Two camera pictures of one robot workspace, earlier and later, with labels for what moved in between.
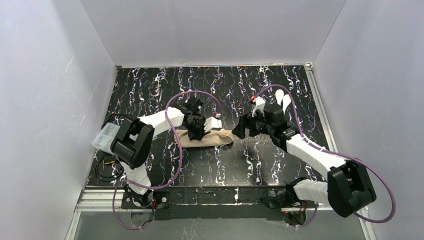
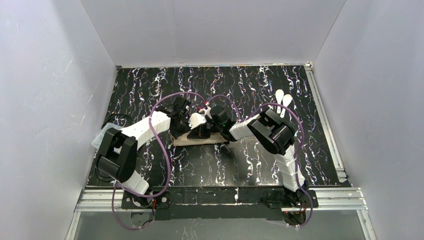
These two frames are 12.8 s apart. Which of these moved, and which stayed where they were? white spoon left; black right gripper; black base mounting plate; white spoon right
Moved: black right gripper
Stayed: white spoon right; white spoon left; black base mounting plate
